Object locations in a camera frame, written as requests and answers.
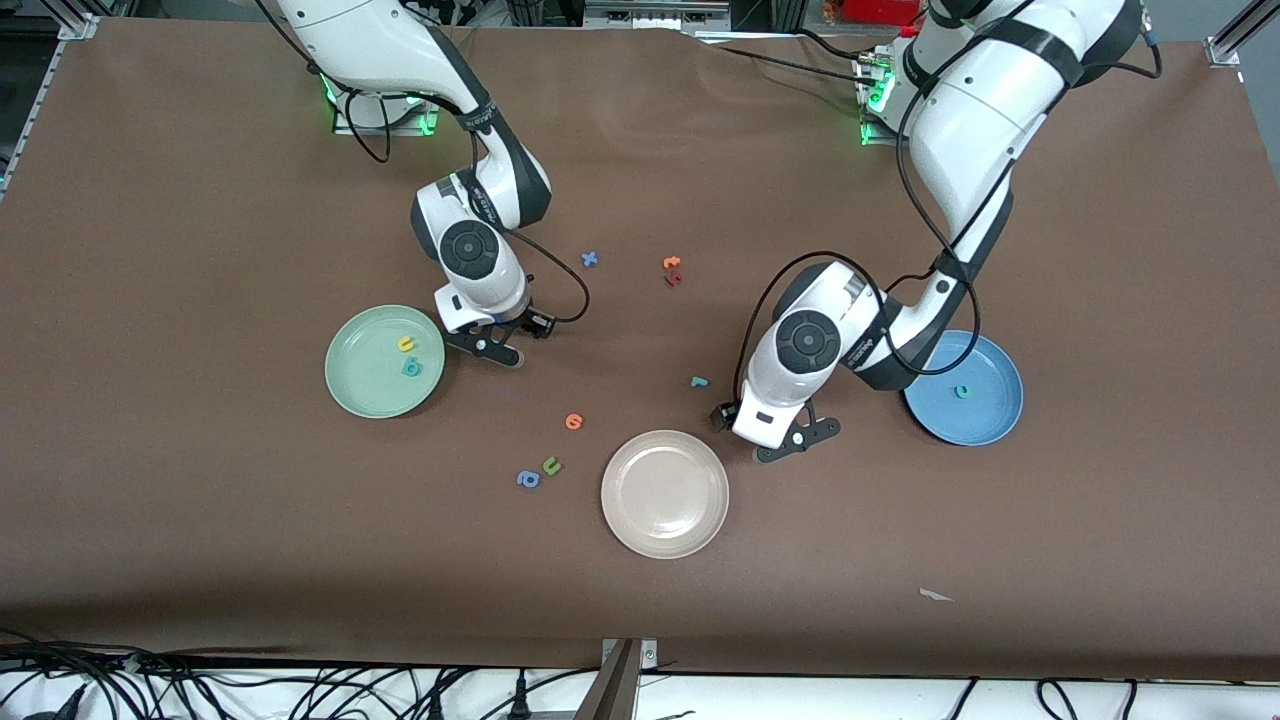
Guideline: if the green plate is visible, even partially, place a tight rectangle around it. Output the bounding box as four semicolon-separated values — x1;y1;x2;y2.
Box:
324;304;447;420

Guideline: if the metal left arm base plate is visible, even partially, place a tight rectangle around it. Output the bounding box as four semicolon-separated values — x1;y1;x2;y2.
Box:
858;55;911;149

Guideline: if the blue plate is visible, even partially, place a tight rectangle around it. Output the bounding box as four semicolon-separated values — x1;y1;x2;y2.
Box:
903;329;1025;447

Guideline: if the metal table edge bracket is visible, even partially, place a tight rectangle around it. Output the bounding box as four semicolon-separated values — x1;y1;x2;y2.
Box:
600;638;659;720

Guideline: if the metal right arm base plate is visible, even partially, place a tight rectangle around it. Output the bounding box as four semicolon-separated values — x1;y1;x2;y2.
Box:
333;95;441;136

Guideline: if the long black right arm cable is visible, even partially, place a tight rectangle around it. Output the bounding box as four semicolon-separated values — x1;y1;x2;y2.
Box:
300;55;396;164

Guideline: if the aluminium frame profile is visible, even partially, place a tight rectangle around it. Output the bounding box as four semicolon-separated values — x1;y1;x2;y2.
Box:
0;10;101;196
1205;0;1280;68

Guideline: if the black cable on table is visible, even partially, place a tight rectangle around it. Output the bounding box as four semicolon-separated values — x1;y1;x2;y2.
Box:
695;28;886;91

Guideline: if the red box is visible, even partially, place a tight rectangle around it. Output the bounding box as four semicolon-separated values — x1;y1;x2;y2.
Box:
843;0;926;26

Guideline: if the grey metal rack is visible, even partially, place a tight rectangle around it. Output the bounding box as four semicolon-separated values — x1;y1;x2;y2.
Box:
583;0;733;31

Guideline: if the beige plate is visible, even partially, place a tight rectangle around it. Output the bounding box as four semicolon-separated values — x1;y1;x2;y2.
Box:
600;429;731;560

